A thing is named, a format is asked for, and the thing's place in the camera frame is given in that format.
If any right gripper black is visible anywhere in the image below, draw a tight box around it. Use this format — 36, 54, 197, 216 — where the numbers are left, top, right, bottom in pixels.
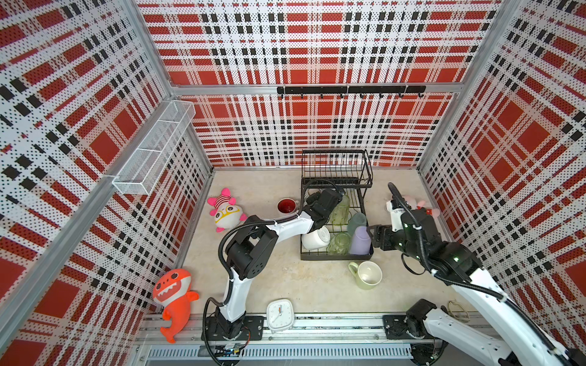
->
367, 223, 426, 265

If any tall green glass cup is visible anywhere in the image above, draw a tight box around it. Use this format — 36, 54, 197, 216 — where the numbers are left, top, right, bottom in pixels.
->
330, 195, 350, 226

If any white ceramic mug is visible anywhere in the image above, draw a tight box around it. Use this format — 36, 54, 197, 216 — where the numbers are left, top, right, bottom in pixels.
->
302, 227, 331, 251

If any teal textured plastic cup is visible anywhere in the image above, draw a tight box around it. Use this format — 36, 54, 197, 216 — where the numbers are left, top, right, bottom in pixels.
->
347, 212, 367, 236

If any green transparent glass mug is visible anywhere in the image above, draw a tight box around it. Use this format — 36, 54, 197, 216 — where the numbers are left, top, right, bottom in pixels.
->
327, 233, 352, 256

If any lilac plastic cup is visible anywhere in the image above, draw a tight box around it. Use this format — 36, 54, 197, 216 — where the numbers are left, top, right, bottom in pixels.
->
349, 226, 371, 256

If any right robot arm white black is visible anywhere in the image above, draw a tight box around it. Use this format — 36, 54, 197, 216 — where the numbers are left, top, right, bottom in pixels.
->
368, 208, 585, 365

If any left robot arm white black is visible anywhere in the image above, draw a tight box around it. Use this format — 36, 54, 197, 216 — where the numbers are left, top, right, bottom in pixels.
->
202, 185, 344, 340

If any white mug red inside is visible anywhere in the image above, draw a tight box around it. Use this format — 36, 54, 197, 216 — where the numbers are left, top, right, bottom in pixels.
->
277, 198, 299, 215

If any pink pig plush red dress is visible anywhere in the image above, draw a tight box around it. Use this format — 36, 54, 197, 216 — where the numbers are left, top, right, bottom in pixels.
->
386, 196, 441, 218

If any light green ceramic mug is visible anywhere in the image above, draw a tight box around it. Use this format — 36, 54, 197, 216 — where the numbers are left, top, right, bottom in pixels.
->
348, 261, 383, 290

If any pink white owl plush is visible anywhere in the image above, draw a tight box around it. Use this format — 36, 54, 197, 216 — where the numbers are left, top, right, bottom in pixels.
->
207, 188, 248, 233

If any beige rubber band loop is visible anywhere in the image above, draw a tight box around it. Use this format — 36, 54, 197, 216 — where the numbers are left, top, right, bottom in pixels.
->
447, 300, 470, 323

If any white square alarm clock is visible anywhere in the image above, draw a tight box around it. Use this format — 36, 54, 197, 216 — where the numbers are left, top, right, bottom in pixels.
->
266, 299, 295, 332

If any red monster plush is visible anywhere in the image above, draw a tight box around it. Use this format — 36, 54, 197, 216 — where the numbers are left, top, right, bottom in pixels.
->
153, 268, 200, 344

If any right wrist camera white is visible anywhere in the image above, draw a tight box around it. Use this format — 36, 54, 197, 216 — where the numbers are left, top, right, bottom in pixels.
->
386, 200, 405, 232

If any black wire dish rack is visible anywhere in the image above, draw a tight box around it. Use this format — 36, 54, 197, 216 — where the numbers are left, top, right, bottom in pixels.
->
300, 148, 373, 262

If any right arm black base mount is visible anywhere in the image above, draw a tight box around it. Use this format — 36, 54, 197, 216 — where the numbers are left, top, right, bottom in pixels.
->
382, 313, 447, 343

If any black wall hook rail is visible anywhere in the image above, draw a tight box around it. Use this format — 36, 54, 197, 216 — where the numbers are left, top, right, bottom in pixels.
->
276, 85, 427, 96

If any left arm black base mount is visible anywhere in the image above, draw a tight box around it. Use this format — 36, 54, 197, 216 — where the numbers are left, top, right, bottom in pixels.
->
201, 314, 265, 341

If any white wire wall basket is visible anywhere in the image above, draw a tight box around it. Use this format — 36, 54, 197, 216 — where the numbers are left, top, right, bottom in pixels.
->
113, 100, 195, 195

